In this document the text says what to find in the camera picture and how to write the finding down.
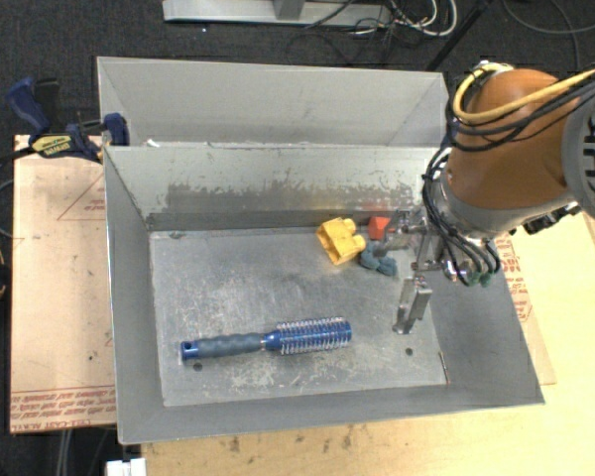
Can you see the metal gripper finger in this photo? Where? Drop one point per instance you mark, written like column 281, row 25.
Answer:
column 414, row 301
column 404, row 227

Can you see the red toy block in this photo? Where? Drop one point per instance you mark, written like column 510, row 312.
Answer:
column 378, row 227

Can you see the blue-grey soft toy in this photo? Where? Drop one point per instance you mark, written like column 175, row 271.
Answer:
column 381, row 263

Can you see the yellow toy block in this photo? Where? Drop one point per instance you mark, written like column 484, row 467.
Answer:
column 339, row 243

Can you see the blue round hairbrush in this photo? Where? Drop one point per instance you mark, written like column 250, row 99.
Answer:
column 307, row 337

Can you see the grey metal bin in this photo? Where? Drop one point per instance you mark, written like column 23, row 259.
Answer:
column 277, row 285

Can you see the brown cardboard board red print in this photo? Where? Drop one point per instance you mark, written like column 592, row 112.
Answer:
column 59, row 285

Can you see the black cylinder on white bracket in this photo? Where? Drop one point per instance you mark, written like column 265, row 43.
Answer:
column 538, row 226

